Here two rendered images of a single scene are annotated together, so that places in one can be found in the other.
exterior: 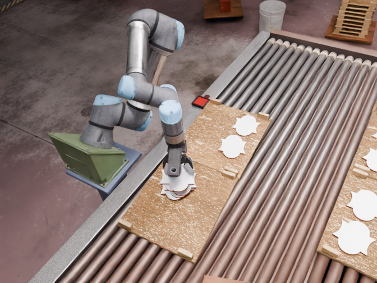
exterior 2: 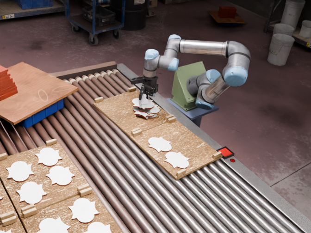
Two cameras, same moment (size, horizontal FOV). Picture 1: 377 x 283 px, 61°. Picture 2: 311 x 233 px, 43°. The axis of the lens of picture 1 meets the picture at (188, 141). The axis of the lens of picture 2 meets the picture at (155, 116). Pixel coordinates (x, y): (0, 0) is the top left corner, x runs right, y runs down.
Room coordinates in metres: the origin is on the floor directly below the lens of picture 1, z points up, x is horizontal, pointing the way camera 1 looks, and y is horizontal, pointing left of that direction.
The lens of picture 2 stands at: (1.36, -1.92, 2.32)
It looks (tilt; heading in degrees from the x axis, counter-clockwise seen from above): 34 degrees down; 103
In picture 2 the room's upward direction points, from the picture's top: 7 degrees clockwise
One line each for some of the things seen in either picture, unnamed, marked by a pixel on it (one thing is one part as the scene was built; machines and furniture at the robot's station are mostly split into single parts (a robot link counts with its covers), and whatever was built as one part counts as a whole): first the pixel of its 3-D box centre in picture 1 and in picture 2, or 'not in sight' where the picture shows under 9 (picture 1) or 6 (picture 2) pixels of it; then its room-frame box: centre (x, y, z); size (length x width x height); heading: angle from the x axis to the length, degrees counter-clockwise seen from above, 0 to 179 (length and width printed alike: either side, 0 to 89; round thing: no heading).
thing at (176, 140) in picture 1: (173, 133); (150, 71); (0.82, 0.05, 1.24); 0.08 x 0.08 x 0.05
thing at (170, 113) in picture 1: (171, 117); (151, 59); (0.83, 0.05, 1.32); 0.09 x 0.08 x 0.11; 5
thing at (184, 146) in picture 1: (176, 147); (149, 84); (0.83, 0.05, 1.16); 0.09 x 0.08 x 0.12; 171
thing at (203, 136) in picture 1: (222, 136); (175, 146); (1.08, -0.17, 0.93); 0.41 x 0.35 x 0.02; 146
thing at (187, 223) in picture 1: (179, 201); (133, 111); (0.74, 0.06, 0.93); 0.41 x 0.35 x 0.02; 147
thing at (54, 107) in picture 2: not in sight; (27, 101); (0.14, -0.19, 0.97); 0.31 x 0.31 x 0.10; 74
